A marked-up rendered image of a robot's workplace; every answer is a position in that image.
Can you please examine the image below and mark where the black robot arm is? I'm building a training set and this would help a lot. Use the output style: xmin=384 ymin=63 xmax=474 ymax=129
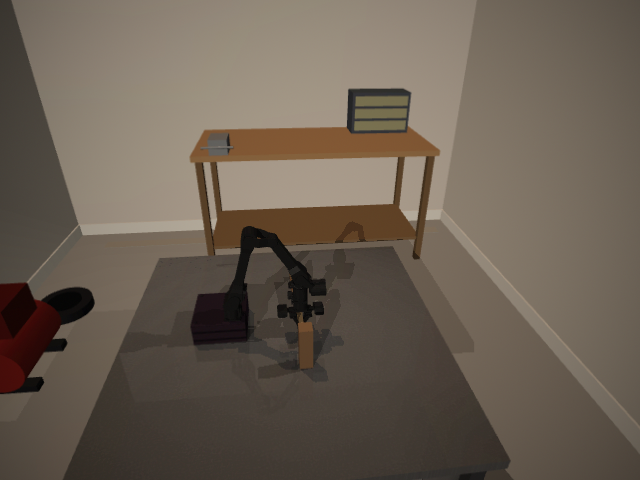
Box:
xmin=223 ymin=226 xmax=327 ymax=322

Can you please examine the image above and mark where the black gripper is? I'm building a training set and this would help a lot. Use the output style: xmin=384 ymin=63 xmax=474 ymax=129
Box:
xmin=277 ymin=297 xmax=324 ymax=326

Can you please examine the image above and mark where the brown wooden post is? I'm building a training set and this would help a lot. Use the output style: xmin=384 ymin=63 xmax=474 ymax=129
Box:
xmin=298 ymin=322 xmax=313 ymax=369

